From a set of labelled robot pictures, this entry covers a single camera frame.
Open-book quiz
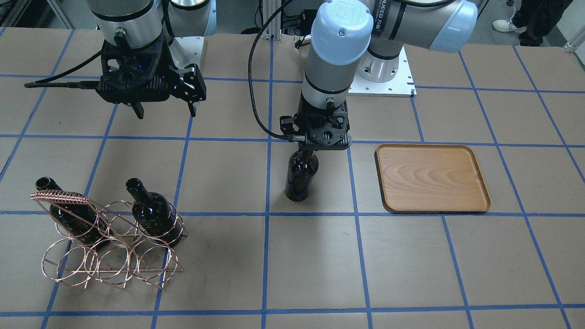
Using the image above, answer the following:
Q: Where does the copper wire wine basket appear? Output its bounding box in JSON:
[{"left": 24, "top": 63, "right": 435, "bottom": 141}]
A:
[{"left": 31, "top": 190, "right": 184, "bottom": 290}]

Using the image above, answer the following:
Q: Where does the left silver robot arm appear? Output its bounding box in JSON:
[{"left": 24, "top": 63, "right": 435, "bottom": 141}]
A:
[{"left": 280, "top": 0, "right": 477, "bottom": 151}]

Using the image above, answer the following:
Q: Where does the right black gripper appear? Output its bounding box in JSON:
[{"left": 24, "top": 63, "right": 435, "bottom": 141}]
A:
[{"left": 96, "top": 36, "right": 207, "bottom": 120}]

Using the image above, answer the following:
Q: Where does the wooden tray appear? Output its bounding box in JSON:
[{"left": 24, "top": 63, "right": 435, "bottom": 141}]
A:
[{"left": 375, "top": 143, "right": 492, "bottom": 213}]

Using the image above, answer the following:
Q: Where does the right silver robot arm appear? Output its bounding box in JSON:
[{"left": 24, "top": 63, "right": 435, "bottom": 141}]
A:
[{"left": 87, "top": 0, "right": 217, "bottom": 119}]

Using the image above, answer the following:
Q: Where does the dark wine bottle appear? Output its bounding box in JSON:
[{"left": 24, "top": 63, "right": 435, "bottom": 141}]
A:
[
  {"left": 285, "top": 149, "right": 319, "bottom": 202},
  {"left": 125, "top": 178, "right": 181, "bottom": 248}
]

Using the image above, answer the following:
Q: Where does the dark wine bottle in basket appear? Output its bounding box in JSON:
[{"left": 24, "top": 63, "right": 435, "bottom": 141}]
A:
[{"left": 125, "top": 178, "right": 181, "bottom": 248}]

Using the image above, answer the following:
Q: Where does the black corrugated cable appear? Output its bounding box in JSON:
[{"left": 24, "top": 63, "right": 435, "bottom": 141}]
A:
[{"left": 248, "top": 0, "right": 306, "bottom": 140}]

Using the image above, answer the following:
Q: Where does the person's white shoe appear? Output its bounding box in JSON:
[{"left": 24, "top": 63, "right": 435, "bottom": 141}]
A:
[{"left": 492, "top": 19, "right": 527, "bottom": 34}]

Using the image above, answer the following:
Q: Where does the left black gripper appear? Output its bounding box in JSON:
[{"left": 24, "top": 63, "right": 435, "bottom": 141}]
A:
[{"left": 280, "top": 100, "right": 352, "bottom": 151}]

